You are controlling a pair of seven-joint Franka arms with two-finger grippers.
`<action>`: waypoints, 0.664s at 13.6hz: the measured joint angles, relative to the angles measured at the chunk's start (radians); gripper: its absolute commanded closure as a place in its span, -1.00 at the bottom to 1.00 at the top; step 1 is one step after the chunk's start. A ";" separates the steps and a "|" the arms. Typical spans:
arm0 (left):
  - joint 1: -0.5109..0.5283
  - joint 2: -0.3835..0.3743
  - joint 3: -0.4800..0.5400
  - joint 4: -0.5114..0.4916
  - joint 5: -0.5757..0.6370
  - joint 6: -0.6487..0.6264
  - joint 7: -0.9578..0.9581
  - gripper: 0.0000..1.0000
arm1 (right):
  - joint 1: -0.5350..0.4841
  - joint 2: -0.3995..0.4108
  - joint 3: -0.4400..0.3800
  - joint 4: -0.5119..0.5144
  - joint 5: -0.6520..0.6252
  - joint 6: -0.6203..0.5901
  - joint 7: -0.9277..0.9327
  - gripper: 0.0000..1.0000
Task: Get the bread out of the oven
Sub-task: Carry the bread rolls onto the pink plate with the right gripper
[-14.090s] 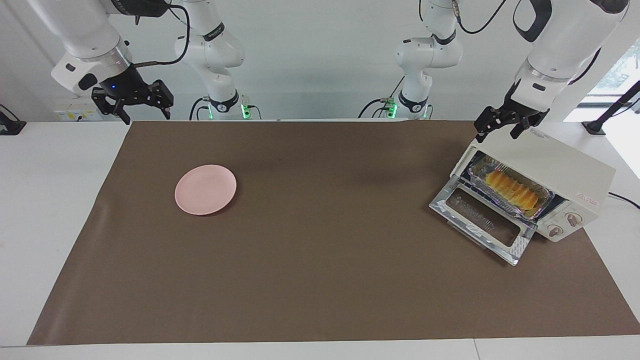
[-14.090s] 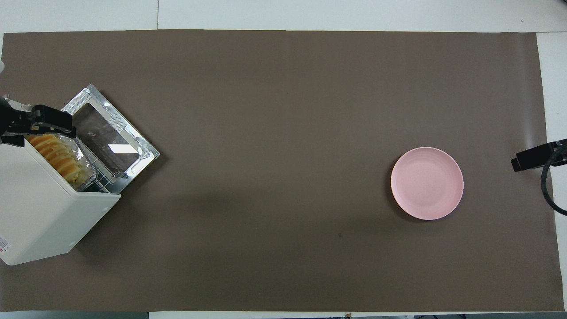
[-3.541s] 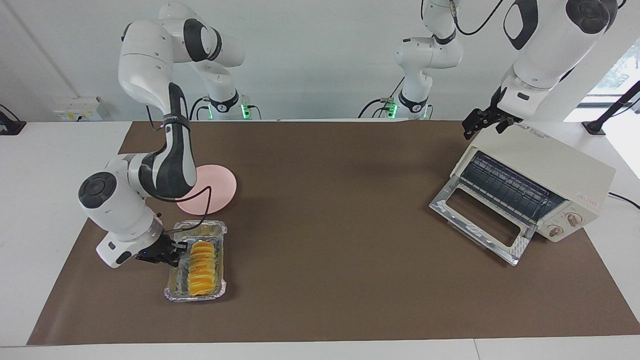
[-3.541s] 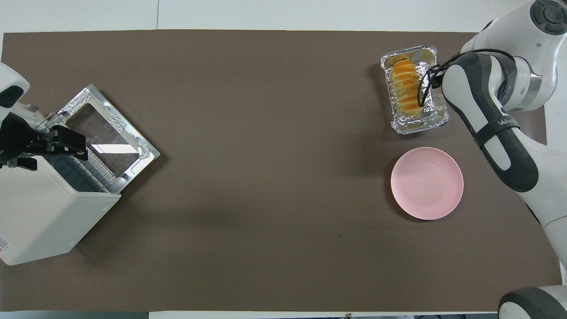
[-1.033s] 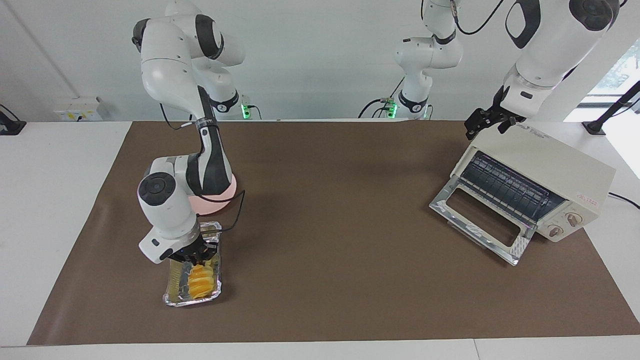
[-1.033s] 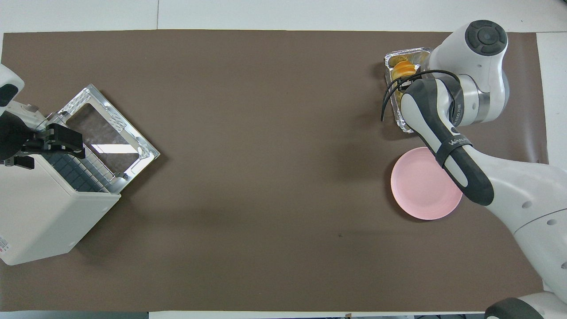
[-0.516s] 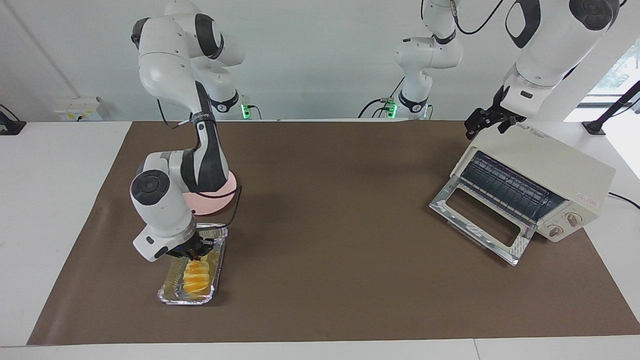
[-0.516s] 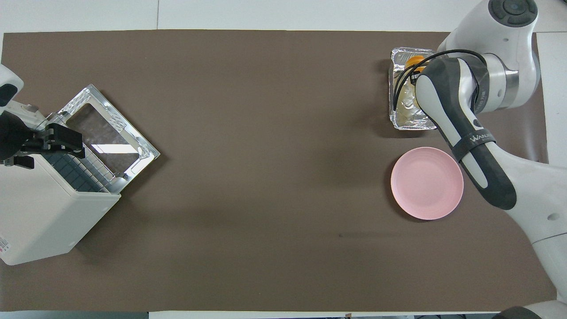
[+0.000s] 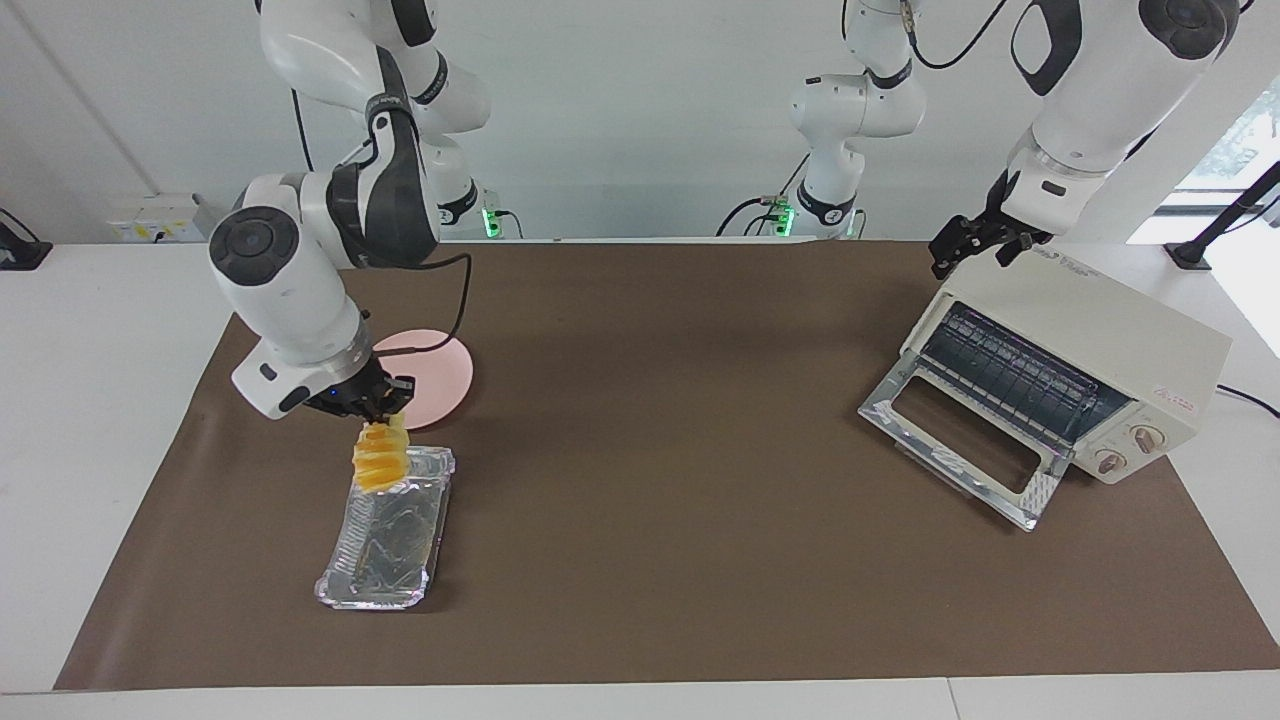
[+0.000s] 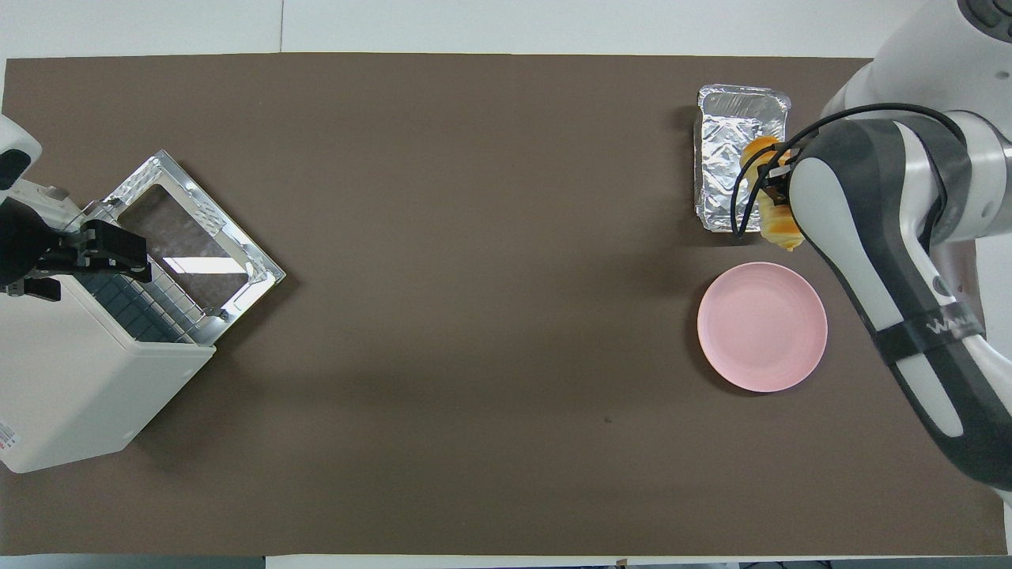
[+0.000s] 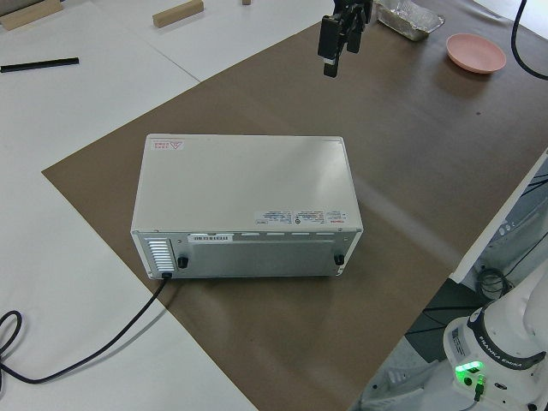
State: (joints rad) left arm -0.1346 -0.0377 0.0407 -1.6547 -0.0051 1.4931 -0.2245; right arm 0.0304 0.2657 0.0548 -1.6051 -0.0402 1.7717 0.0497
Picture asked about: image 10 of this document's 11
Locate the aluminium foil tray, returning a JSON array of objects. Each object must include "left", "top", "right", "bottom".
[{"left": 694, "top": 85, "right": 791, "bottom": 234}]

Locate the pink round plate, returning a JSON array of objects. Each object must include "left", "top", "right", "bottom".
[{"left": 697, "top": 262, "right": 829, "bottom": 393}]

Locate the metal oven wire rack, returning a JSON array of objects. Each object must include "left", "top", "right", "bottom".
[{"left": 75, "top": 229, "right": 208, "bottom": 345}]

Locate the golden bread loaf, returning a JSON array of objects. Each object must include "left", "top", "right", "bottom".
[{"left": 741, "top": 136, "right": 806, "bottom": 252}]

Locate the glass oven door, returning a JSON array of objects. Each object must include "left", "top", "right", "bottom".
[{"left": 103, "top": 150, "right": 285, "bottom": 326}]

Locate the cream toaster oven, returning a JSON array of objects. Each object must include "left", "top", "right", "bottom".
[{"left": 0, "top": 178, "right": 216, "bottom": 475}]

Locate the brown table mat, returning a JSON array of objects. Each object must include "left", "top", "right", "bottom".
[{"left": 0, "top": 54, "right": 1007, "bottom": 556}]

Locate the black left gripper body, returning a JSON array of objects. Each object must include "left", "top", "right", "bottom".
[{"left": 0, "top": 198, "right": 84, "bottom": 301}]

